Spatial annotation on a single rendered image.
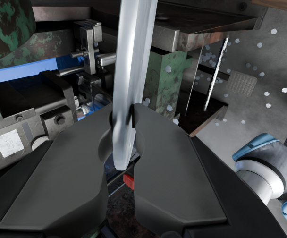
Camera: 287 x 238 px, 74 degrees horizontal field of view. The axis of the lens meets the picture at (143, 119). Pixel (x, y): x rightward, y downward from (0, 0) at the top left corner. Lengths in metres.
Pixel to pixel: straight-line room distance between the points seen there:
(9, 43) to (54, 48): 0.55
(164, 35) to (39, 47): 0.46
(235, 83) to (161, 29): 0.56
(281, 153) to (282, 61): 0.65
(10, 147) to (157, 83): 0.46
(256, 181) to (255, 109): 0.77
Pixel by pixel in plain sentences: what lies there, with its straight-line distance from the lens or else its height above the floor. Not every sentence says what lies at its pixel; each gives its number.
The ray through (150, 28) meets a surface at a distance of 0.29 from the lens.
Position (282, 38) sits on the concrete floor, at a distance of 1.13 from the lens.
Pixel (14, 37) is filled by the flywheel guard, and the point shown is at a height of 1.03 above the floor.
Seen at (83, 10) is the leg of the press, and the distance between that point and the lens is 0.92.
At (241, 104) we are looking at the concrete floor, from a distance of 1.26.
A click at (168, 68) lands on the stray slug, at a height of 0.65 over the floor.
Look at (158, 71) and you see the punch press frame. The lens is 0.62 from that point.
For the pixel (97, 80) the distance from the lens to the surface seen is 0.71.
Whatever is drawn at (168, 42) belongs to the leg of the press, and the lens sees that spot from 0.59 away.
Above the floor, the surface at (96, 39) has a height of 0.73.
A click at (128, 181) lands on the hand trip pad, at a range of 0.85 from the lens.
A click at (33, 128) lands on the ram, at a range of 0.62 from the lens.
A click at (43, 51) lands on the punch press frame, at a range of 0.84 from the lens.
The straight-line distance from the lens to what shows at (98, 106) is 0.69.
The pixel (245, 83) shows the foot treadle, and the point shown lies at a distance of 1.03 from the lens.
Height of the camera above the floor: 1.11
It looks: 38 degrees down
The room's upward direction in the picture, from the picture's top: 121 degrees counter-clockwise
